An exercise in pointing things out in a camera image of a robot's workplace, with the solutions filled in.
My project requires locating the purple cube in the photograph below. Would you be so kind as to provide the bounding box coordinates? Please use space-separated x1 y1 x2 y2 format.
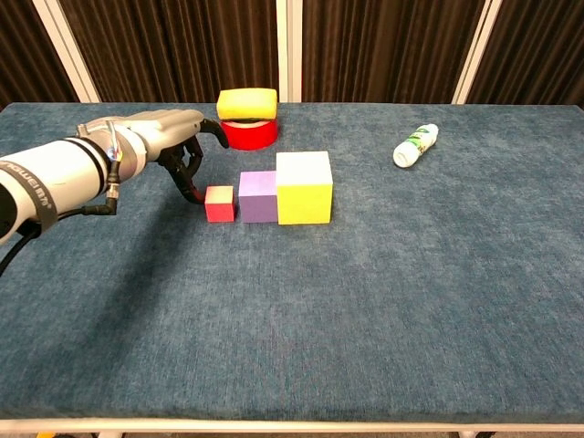
238 171 279 224

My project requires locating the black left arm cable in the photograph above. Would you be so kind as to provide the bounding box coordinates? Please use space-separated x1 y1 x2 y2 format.
0 163 120 277

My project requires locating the large yellow cube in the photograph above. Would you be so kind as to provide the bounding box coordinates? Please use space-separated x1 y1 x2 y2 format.
276 151 334 225

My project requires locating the dark brown curtain panel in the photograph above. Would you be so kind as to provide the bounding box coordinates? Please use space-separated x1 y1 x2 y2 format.
469 0 584 110
303 0 480 104
58 0 279 104
0 0 78 110

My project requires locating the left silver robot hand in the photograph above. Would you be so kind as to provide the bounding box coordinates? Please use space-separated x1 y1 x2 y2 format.
75 109 230 204

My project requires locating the small red cube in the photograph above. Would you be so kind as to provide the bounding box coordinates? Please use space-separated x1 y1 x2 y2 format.
204 185 236 224

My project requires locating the white frame post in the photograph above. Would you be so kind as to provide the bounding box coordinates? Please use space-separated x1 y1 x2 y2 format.
451 0 495 105
31 0 101 104
276 0 305 104

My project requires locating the white bottle green label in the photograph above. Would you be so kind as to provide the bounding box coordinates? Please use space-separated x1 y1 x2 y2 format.
392 123 440 170

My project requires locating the yellow sponge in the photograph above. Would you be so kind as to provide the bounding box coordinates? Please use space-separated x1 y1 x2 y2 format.
216 88 279 122

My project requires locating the blue table mat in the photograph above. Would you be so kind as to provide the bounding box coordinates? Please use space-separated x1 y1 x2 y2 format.
0 102 584 423

